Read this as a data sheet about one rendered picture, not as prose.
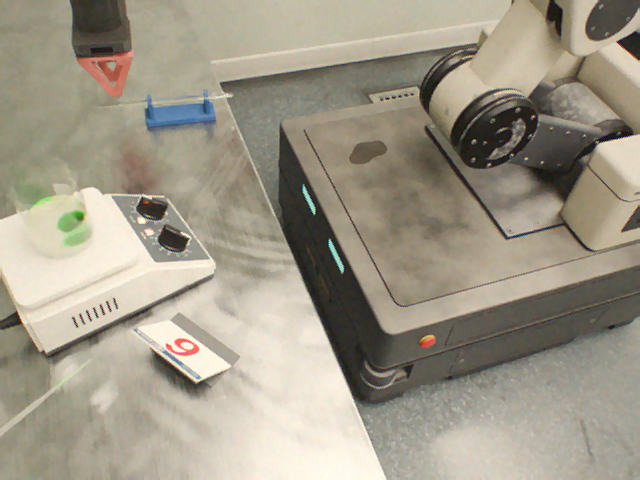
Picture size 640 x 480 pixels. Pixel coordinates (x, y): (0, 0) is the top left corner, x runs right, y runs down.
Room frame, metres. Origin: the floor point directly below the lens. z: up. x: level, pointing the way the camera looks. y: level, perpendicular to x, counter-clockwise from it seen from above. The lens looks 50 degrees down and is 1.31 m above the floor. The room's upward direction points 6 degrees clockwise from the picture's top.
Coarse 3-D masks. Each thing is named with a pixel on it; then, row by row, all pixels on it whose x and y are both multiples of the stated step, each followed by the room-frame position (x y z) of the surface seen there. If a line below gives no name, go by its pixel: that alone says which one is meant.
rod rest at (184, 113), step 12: (156, 108) 0.70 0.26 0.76; (168, 108) 0.70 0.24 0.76; (180, 108) 0.70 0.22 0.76; (192, 108) 0.70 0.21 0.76; (204, 108) 0.71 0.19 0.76; (156, 120) 0.67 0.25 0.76; (168, 120) 0.67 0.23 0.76; (180, 120) 0.68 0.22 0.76; (192, 120) 0.68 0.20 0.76; (204, 120) 0.69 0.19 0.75
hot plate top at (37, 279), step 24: (96, 192) 0.44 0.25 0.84; (96, 216) 0.41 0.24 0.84; (0, 240) 0.36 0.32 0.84; (24, 240) 0.37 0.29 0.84; (96, 240) 0.37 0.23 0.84; (120, 240) 0.38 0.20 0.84; (0, 264) 0.33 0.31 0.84; (24, 264) 0.34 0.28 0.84; (48, 264) 0.34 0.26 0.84; (72, 264) 0.34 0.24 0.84; (96, 264) 0.34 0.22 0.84; (120, 264) 0.35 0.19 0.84; (24, 288) 0.31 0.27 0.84; (48, 288) 0.31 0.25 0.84; (72, 288) 0.32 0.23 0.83
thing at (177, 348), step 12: (168, 324) 0.33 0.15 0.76; (156, 336) 0.30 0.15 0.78; (168, 336) 0.31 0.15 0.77; (180, 336) 0.32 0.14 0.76; (168, 348) 0.29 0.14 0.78; (180, 348) 0.30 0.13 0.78; (192, 348) 0.30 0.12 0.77; (192, 360) 0.28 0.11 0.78; (204, 360) 0.29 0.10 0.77; (216, 360) 0.29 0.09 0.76; (204, 372) 0.27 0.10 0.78
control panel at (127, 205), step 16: (128, 208) 0.45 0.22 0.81; (144, 224) 0.43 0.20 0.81; (160, 224) 0.44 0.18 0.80; (176, 224) 0.45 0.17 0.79; (144, 240) 0.40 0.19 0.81; (192, 240) 0.43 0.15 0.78; (160, 256) 0.38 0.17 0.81; (176, 256) 0.39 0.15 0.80; (192, 256) 0.40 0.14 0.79; (208, 256) 0.41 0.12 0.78
